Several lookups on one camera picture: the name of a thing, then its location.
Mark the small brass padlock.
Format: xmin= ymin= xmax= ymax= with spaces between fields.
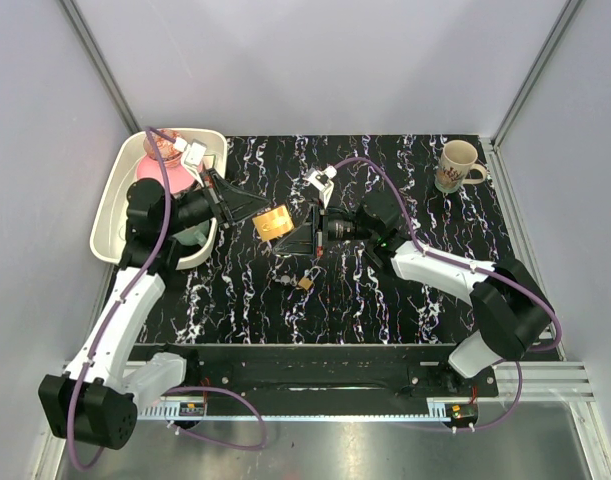
xmin=297 ymin=266 xmax=322 ymax=291

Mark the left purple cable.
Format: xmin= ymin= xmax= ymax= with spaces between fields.
xmin=67 ymin=126 xmax=189 ymax=470

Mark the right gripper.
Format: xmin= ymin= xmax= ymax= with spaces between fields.
xmin=272 ymin=199 xmax=376 ymax=257

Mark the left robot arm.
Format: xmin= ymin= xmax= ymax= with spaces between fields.
xmin=38 ymin=169 xmax=269 ymax=450

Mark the pink upturned bowl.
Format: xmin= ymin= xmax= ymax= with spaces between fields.
xmin=136 ymin=155 xmax=196 ymax=195

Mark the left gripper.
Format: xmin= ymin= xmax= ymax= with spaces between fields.
xmin=163 ymin=169 xmax=272 ymax=237

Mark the cream seashell mug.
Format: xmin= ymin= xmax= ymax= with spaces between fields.
xmin=434 ymin=140 xmax=488 ymax=194

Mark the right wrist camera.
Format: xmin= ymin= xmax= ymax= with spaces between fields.
xmin=305 ymin=166 xmax=337 ymax=209

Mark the white plastic tray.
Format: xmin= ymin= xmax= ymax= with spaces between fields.
xmin=89 ymin=127 xmax=228 ymax=265

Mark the large brass padlock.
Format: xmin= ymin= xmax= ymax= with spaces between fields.
xmin=252 ymin=205 xmax=294 ymax=243

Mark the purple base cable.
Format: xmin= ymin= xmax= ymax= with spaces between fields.
xmin=167 ymin=385 xmax=269 ymax=451

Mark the red patterned small bowl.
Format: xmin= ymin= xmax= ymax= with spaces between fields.
xmin=143 ymin=128 xmax=182 ymax=167

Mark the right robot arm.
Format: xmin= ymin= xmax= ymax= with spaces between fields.
xmin=273 ymin=192 xmax=552 ymax=397

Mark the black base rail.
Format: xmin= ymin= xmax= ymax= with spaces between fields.
xmin=154 ymin=343 xmax=501 ymax=416

